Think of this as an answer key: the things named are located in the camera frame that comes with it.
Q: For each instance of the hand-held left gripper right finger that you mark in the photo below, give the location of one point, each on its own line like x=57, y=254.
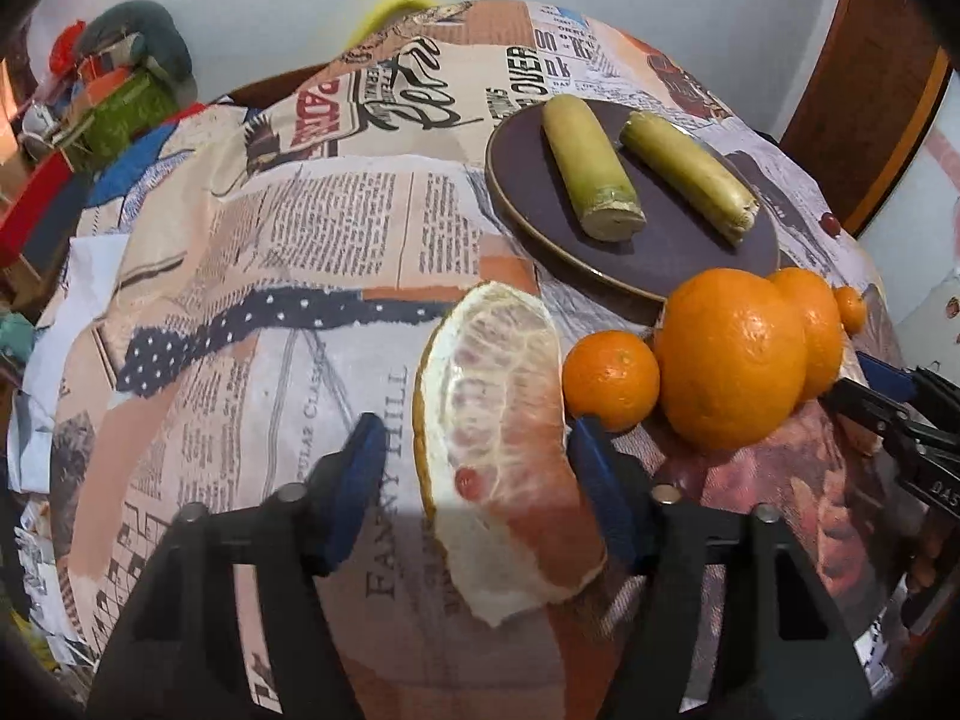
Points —
x=600, y=487

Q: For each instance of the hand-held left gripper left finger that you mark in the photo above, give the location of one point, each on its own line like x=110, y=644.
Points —
x=358, y=480

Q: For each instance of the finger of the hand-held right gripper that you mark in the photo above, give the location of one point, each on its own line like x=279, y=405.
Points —
x=885, y=375
x=874, y=416

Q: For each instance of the medium orange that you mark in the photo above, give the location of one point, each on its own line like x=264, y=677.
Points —
x=821, y=330

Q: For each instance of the peeled pomelo segment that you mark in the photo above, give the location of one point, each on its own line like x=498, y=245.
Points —
x=499, y=450

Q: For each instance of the person's right hand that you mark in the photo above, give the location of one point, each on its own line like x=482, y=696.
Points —
x=924, y=562

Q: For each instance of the tiny mandarin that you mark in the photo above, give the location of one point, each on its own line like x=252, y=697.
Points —
x=852, y=310

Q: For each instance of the small mandarin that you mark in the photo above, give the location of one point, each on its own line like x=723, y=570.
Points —
x=611, y=381

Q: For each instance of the large orange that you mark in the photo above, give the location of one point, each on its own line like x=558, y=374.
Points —
x=731, y=360

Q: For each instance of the dark purple plate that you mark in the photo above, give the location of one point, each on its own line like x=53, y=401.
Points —
x=675, y=247

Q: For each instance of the newspaper print tablecloth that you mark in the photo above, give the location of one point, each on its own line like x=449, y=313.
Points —
x=300, y=240

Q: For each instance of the slim sugarcane piece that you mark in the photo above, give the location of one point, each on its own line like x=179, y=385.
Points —
x=690, y=169

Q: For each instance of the brown wooden chair back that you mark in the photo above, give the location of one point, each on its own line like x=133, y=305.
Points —
x=862, y=67

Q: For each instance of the thick sugarcane piece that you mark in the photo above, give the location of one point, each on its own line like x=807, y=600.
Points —
x=589, y=165

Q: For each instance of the white paper sheet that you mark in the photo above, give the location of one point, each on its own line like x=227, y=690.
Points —
x=82, y=277

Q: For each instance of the blue cloth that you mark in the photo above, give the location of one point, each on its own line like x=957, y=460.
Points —
x=139, y=161

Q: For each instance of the red box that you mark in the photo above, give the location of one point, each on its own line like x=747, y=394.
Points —
x=34, y=202

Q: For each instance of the green bundle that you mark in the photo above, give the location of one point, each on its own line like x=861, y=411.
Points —
x=124, y=112

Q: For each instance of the yellow object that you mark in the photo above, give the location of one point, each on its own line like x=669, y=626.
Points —
x=394, y=9

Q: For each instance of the grey cloth bundle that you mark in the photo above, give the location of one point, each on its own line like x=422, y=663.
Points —
x=150, y=37

